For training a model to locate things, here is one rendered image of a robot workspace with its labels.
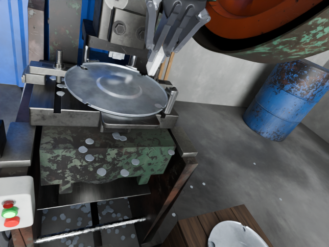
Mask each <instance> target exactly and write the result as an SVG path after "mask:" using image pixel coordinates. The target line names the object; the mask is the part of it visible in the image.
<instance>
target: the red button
mask: <svg viewBox="0 0 329 247"><path fill-rule="evenodd" d="M19 223H20V218H19V217H17V216H15V217H12V218H6V219H5V220H4V224H3V225H4V226H5V227H15V226H17V225H18V224H19Z"/></svg>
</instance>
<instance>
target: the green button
mask: <svg viewBox="0 0 329 247"><path fill-rule="evenodd" d="M18 210H19V209H18V207H16V206H13V207H12V208H9V209H5V208H4V209H3V210H2V213H1V216H2V217H3V218H5V217H4V216H3V215H4V214H5V213H9V212H12V213H15V216H16V215H17V214H18ZM15 216H13V217H15Z"/></svg>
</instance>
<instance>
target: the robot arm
mask: <svg viewBox="0 0 329 247"><path fill-rule="evenodd" d="M161 1H162V4H163V8H164V9H163V15H162V18H161V20H160V22H159V25H158V27H157V30H156V32H155V35H154V29H155V21H156V10H158V7H159V3H160V2H161ZM145 2H146V6H147V8H146V20H145V33H144V40H145V44H146V48H147V49H149V52H148V54H147V58H148V62H147V65H146V68H147V73H148V75H152V76H154V74H155V72H156V70H157V68H158V66H159V64H160V63H163V62H164V61H165V59H166V57H170V56H171V54H170V53H171V52H174V53H178V52H179V51H180V50H181V49H182V47H183V46H184V45H185V44H186V43H187V42H188V41H189V40H190V38H191V37H192V36H193V35H194V34H195V33H196V32H197V31H198V29H199V28H200V27H202V26H203V25H204V24H206V23H207V22H209V21H210V20H211V17H210V15H209V13H208V11H207V9H206V8H205V7H206V4H207V0H145ZM162 45H163V46H162Z"/></svg>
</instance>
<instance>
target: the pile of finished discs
mask: <svg viewBox="0 0 329 247"><path fill-rule="evenodd" d="M207 247H269V246H268V245H267V244H266V242H265V241H264V240H263V239H262V238H261V237H260V236H259V235H258V234H257V233H256V232H255V231H253V230H252V229H251V228H249V227H247V226H243V225H242V224H241V223H239V222H235V221H223V222H220V223H218V224H217V225H216V226H215V227H214V228H213V229H212V231H211V232H210V235H209V237H208V242H207Z"/></svg>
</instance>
